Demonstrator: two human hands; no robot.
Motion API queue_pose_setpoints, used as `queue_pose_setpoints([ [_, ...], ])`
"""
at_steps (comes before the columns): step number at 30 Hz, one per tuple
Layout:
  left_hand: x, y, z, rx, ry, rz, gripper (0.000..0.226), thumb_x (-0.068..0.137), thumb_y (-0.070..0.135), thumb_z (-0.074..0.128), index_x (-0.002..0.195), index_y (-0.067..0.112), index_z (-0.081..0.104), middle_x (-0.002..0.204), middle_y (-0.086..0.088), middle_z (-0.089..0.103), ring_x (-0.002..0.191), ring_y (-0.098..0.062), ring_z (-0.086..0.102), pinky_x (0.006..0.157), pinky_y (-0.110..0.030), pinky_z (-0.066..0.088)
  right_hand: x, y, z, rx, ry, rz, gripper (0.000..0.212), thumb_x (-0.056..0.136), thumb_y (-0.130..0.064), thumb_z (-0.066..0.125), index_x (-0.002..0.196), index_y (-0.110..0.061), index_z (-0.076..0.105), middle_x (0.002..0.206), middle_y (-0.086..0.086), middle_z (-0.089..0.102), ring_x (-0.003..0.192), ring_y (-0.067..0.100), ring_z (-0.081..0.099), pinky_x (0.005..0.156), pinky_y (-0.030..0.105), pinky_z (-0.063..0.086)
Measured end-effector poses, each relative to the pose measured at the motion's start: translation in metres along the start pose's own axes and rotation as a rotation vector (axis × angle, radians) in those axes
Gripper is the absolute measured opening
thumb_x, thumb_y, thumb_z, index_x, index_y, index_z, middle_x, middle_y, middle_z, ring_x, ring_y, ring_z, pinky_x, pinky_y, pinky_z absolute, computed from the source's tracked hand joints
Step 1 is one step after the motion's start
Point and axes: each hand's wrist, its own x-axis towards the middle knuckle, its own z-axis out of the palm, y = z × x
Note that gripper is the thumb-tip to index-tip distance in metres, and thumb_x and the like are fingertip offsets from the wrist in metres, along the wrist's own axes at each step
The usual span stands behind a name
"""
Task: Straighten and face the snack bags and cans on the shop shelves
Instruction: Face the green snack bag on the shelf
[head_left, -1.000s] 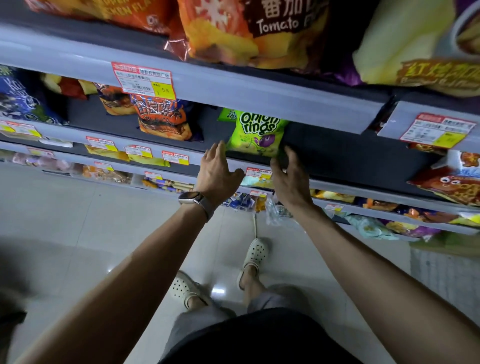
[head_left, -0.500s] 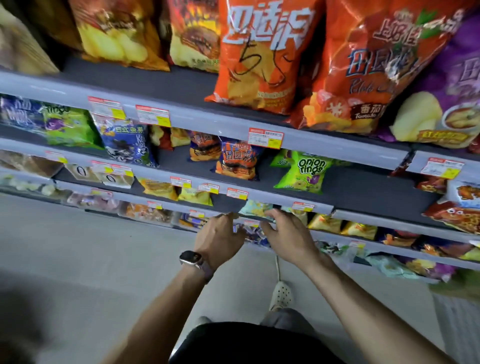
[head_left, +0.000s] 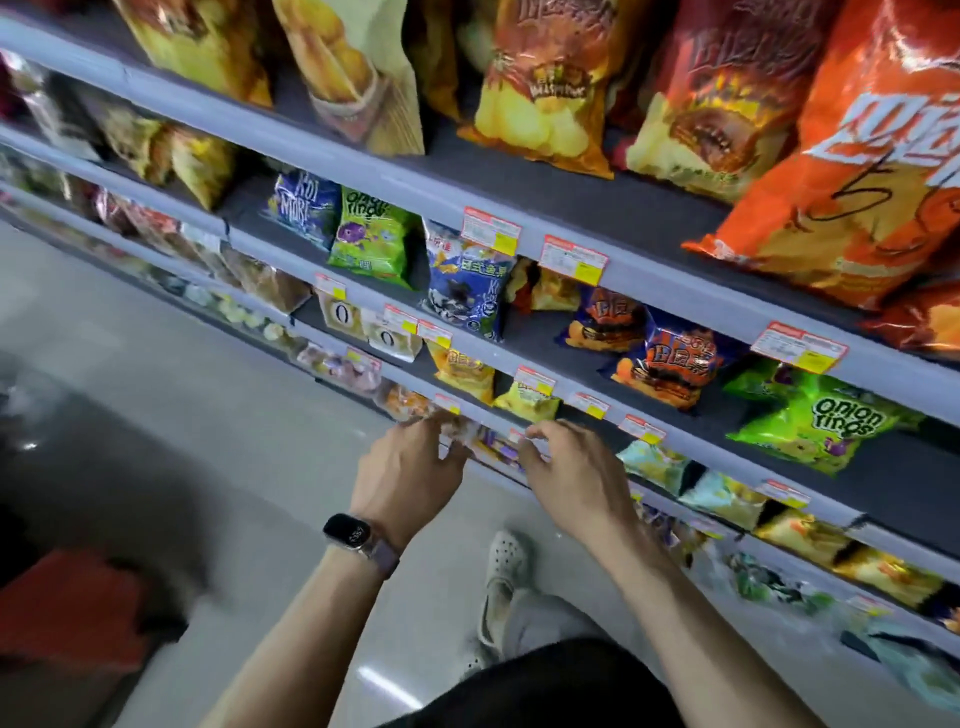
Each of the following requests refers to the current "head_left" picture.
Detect person's right hand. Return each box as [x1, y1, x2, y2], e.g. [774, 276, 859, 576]
[515, 418, 639, 562]

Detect cream fries print snack bag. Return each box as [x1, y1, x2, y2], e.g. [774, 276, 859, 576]
[269, 0, 427, 159]

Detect small yellow chip bag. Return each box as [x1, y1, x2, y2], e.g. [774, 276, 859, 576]
[455, 0, 652, 181]

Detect row of pale jelly cups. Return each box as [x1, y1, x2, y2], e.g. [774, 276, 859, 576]
[183, 283, 290, 343]

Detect tray of wafer stick packs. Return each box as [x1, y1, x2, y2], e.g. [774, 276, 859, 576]
[438, 416, 530, 474]

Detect person's black shirt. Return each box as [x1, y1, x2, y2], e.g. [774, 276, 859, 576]
[378, 637, 688, 728]

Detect narrow yellow snack bag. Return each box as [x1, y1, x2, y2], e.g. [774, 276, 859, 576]
[408, 0, 464, 123]

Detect person's grey shorts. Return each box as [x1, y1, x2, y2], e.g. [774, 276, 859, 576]
[498, 588, 609, 658]

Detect smartwatch with grey band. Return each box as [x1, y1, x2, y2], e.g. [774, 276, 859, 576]
[322, 512, 403, 581]

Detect blue orange-flame chip bag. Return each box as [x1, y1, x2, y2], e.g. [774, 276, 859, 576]
[598, 308, 748, 412]
[556, 286, 652, 355]

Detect person's right white clog shoe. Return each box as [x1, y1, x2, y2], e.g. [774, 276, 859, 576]
[474, 530, 535, 654]

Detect grey store shelving unit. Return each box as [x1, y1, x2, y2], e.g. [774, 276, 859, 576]
[0, 0, 960, 706]

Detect black cart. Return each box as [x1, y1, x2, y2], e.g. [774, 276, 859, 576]
[0, 374, 215, 728]

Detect large orange snack bag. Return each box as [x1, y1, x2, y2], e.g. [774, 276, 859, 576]
[680, 0, 960, 313]
[858, 278, 960, 363]

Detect kraft rice-cracker bag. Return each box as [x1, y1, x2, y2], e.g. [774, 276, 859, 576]
[317, 292, 367, 341]

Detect person's left forearm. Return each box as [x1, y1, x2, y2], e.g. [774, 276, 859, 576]
[198, 543, 391, 728]

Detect golden striped snack bag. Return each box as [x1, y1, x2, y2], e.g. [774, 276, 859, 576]
[168, 123, 240, 213]

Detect person's right forearm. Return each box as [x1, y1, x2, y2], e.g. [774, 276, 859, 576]
[592, 521, 830, 728]

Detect white rice-cracker bag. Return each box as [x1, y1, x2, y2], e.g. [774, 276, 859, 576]
[365, 318, 424, 365]

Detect person's left hand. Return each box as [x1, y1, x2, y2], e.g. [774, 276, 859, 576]
[348, 410, 472, 556]

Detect red basket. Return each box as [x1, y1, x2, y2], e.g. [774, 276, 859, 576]
[0, 549, 155, 673]

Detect golden yellow snack bag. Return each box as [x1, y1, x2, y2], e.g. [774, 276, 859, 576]
[830, 543, 945, 610]
[752, 506, 853, 569]
[425, 341, 498, 406]

